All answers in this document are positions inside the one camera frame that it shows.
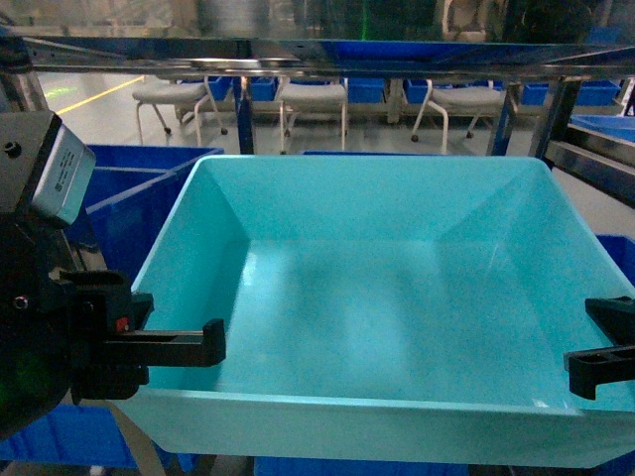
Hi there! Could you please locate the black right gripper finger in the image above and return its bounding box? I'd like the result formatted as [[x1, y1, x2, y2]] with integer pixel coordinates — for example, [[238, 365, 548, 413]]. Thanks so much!
[[564, 345, 634, 399]]

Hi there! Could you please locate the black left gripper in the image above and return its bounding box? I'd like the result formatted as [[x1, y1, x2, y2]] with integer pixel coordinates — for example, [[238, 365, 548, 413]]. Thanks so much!
[[1, 111, 226, 438]]

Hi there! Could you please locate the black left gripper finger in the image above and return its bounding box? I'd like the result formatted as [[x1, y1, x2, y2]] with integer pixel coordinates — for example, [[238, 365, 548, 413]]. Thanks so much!
[[584, 297, 634, 345]]

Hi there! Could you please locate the teal plastic bin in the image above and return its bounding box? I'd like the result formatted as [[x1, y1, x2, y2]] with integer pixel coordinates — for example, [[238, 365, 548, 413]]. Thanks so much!
[[119, 156, 634, 467]]

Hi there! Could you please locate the blue bin right shelf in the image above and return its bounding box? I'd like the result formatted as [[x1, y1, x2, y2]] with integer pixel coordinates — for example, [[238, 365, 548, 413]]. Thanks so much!
[[597, 235, 635, 284]]

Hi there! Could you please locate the blue bin shelf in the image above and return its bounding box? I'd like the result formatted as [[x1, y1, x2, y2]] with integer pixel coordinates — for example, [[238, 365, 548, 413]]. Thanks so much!
[[65, 144, 225, 280], [597, 235, 635, 284]]

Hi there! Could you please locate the blue bin left shelf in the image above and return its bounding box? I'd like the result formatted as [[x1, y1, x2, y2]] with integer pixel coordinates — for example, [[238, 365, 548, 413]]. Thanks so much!
[[65, 144, 225, 280]]

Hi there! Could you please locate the blue bin bottom left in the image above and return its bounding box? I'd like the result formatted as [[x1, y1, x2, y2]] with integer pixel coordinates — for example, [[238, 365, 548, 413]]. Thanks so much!
[[0, 404, 194, 472]]

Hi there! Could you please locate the blue bin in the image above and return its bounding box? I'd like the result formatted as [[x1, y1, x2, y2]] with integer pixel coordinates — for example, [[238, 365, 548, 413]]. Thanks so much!
[[0, 404, 194, 472], [254, 456, 469, 476]]

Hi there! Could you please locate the blue bin bottom centre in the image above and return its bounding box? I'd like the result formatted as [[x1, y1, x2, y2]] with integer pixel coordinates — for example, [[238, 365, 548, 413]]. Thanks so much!
[[254, 456, 469, 476]]

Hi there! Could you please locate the grey chair left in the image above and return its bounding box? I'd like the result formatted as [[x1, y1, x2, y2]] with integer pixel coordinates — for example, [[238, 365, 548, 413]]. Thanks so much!
[[132, 76, 228, 147]]

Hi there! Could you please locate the grey chair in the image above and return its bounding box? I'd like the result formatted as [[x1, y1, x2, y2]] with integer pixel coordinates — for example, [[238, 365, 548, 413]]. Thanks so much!
[[410, 79, 505, 154], [132, 76, 228, 147], [276, 77, 348, 155]]

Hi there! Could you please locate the grey chair right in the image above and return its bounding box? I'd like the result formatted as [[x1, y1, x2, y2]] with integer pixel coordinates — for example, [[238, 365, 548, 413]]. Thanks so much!
[[410, 79, 505, 154]]

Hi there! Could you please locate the grey chair middle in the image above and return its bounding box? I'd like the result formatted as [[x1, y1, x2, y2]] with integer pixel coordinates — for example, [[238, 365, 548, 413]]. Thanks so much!
[[276, 77, 348, 155]]

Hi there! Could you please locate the stainless steel rack frame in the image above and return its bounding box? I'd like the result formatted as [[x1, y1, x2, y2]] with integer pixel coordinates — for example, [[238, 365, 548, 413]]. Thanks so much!
[[0, 34, 635, 209]]

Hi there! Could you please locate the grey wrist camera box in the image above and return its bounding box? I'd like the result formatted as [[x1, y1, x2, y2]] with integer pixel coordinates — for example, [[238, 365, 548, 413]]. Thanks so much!
[[31, 125, 96, 227]]

